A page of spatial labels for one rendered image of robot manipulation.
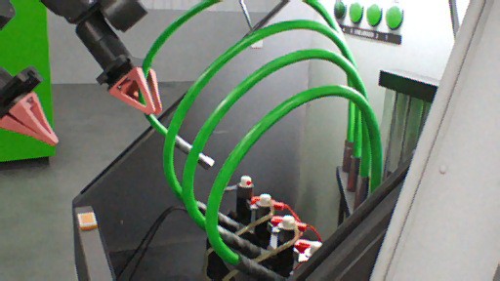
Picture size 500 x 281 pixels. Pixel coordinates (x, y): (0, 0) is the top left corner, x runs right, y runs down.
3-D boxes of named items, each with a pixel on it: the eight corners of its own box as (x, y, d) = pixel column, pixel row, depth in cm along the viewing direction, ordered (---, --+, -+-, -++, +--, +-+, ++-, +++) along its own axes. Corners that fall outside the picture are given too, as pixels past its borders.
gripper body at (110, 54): (154, 67, 96) (131, 36, 96) (127, 62, 86) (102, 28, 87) (130, 90, 97) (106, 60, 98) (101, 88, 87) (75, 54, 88)
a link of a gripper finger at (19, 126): (74, 128, 70) (19, 77, 67) (38, 162, 70) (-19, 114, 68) (84, 115, 76) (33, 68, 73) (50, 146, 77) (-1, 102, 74)
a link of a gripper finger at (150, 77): (178, 100, 93) (147, 60, 94) (161, 100, 86) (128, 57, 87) (151, 124, 95) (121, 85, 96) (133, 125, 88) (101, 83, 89)
